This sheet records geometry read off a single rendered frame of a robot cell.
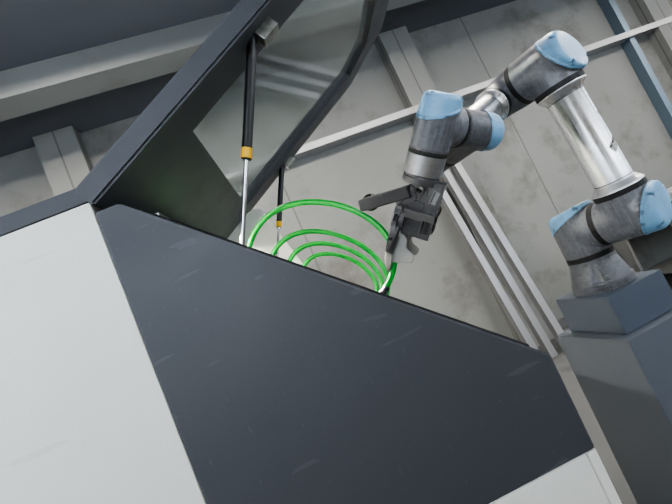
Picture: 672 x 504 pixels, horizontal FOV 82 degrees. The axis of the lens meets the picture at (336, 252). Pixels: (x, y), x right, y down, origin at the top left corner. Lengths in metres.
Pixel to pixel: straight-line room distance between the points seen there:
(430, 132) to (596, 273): 0.66
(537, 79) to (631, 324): 0.64
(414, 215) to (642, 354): 0.66
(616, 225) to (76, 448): 1.18
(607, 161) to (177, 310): 0.99
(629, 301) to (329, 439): 0.84
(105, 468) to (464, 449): 0.54
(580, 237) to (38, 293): 1.18
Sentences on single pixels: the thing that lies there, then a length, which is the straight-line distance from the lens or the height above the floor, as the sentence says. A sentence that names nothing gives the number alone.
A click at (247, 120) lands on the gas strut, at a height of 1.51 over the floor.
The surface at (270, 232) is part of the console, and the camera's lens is 1.34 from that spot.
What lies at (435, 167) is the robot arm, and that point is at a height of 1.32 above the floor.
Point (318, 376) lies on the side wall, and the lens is 0.63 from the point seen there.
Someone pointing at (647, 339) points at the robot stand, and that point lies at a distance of 1.19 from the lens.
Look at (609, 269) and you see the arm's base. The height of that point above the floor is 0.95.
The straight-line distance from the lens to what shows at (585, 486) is 0.81.
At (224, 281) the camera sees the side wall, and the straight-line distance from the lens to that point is 0.63.
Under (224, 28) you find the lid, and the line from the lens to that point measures 0.76.
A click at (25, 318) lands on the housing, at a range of 0.75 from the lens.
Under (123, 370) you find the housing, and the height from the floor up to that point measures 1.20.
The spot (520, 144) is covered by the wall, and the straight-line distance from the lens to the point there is 4.41.
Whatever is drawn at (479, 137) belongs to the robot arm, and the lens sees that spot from 0.81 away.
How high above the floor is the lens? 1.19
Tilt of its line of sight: 5 degrees up
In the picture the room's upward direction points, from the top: 24 degrees counter-clockwise
